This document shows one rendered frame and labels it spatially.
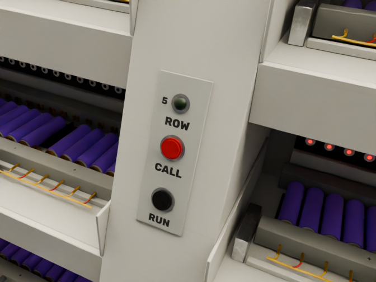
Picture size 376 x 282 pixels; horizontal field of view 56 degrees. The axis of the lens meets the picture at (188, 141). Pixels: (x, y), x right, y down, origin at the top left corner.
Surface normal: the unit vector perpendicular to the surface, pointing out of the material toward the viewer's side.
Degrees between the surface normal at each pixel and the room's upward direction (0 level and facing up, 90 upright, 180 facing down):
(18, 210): 18
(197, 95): 90
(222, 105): 90
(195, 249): 90
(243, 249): 108
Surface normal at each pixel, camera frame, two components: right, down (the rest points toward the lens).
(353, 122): -0.41, 0.48
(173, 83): -0.37, 0.21
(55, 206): 0.07, -0.83
